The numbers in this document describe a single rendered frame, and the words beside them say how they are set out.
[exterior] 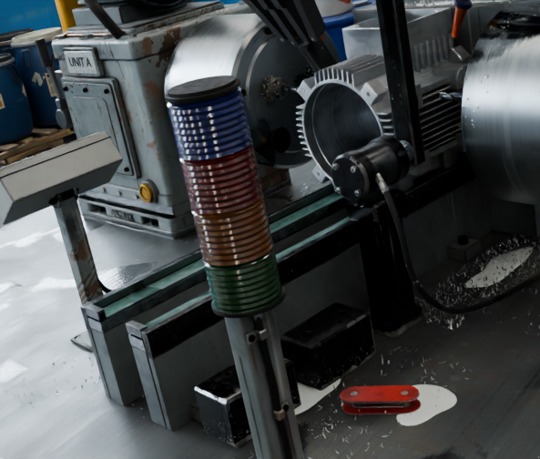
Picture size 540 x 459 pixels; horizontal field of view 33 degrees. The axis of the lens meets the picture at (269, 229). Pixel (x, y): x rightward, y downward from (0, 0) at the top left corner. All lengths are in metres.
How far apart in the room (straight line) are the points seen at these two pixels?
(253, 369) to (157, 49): 0.89
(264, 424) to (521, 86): 0.48
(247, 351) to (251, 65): 0.72
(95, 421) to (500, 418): 0.47
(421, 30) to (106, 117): 0.63
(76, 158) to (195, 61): 0.33
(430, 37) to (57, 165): 0.54
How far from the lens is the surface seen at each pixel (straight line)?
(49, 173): 1.21
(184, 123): 0.70
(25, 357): 1.34
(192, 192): 0.72
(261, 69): 1.42
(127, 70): 1.59
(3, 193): 1.20
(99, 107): 1.67
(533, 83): 1.04
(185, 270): 1.17
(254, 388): 0.79
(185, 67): 1.49
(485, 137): 1.08
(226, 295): 0.74
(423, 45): 1.29
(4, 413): 1.22
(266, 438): 0.82
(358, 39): 1.30
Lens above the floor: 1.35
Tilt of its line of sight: 20 degrees down
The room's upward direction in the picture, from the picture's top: 12 degrees counter-clockwise
